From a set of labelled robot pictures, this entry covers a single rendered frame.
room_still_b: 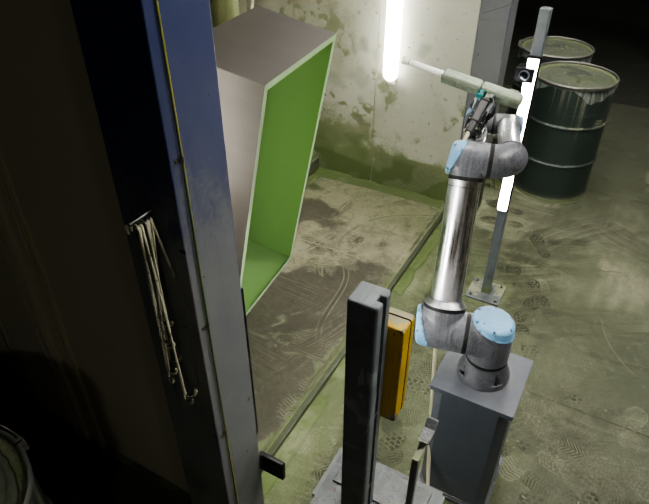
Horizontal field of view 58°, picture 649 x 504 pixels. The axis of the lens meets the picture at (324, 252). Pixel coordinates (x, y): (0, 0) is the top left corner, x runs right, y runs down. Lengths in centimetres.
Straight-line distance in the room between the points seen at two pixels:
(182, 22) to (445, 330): 136
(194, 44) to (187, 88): 8
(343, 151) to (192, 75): 339
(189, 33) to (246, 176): 98
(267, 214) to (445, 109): 164
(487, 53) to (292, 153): 165
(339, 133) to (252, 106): 258
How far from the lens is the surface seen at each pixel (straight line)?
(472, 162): 200
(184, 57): 120
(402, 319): 110
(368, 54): 419
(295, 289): 351
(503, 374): 223
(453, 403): 226
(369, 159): 447
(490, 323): 209
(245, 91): 196
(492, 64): 392
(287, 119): 265
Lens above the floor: 229
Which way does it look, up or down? 36 degrees down
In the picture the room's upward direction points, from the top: straight up
